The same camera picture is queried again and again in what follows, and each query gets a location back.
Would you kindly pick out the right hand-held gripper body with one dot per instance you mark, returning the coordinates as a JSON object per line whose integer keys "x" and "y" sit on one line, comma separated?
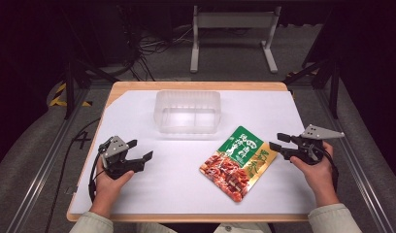
{"x": 307, "y": 149}

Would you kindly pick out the white metal stand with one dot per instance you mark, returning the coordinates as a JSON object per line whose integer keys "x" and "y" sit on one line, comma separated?
{"x": 235, "y": 20}

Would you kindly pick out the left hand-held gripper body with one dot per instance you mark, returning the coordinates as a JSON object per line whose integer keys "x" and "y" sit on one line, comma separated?
{"x": 116, "y": 152}

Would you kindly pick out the person's left hand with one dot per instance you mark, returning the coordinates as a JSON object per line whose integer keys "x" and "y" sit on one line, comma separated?
{"x": 108, "y": 187}

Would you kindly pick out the clear plastic container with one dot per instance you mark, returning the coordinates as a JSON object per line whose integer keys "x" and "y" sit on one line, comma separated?
{"x": 187, "y": 113}

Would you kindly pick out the green and red food packet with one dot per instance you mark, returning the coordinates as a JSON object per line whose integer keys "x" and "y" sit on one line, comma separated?
{"x": 239, "y": 165}

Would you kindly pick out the yellow and black hazard tape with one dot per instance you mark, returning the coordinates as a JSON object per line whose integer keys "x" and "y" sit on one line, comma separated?
{"x": 58, "y": 97}

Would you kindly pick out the aluminium floor rail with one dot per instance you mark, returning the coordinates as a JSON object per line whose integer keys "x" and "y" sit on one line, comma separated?
{"x": 47, "y": 161}
{"x": 357, "y": 168}

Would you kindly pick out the person's right hand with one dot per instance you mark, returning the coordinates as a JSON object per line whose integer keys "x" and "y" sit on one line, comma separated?
{"x": 319, "y": 174}

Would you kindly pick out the black metal stand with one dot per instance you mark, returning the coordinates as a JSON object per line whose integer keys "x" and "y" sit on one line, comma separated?
{"x": 70, "y": 90}
{"x": 333, "y": 87}

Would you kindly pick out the white table mat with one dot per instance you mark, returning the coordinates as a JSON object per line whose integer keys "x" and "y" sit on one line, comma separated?
{"x": 173, "y": 181}

